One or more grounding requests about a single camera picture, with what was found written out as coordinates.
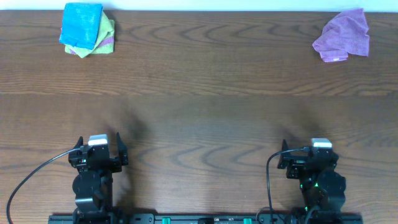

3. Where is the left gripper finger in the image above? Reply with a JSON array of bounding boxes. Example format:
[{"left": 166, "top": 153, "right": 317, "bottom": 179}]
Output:
[
  {"left": 116, "top": 132, "right": 129, "bottom": 166},
  {"left": 73, "top": 136, "right": 83, "bottom": 154}
]

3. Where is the purple microfiber cloth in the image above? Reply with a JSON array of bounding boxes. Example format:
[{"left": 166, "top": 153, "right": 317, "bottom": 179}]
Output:
[{"left": 312, "top": 8, "right": 370, "bottom": 62}]

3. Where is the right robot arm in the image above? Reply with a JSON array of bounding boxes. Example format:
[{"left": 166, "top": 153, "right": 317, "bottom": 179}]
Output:
[{"left": 277, "top": 138, "right": 346, "bottom": 223}]

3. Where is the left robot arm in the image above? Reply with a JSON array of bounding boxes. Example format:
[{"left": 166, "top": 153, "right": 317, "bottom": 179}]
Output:
[{"left": 68, "top": 133, "right": 129, "bottom": 224}]

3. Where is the purple folded cloth in stack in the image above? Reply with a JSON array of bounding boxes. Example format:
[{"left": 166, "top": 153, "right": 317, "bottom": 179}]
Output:
[{"left": 66, "top": 36, "right": 114, "bottom": 55}]

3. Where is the green folded cloth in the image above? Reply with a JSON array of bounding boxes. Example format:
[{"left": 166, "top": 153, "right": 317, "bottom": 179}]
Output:
[{"left": 65, "top": 12, "right": 115, "bottom": 58}]

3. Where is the blue folded cloth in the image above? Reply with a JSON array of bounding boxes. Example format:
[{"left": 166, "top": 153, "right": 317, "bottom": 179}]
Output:
[{"left": 59, "top": 2, "right": 103, "bottom": 50}]

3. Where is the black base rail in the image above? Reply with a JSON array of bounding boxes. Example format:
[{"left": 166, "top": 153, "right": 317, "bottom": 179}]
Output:
[{"left": 47, "top": 212, "right": 364, "bottom": 224}]

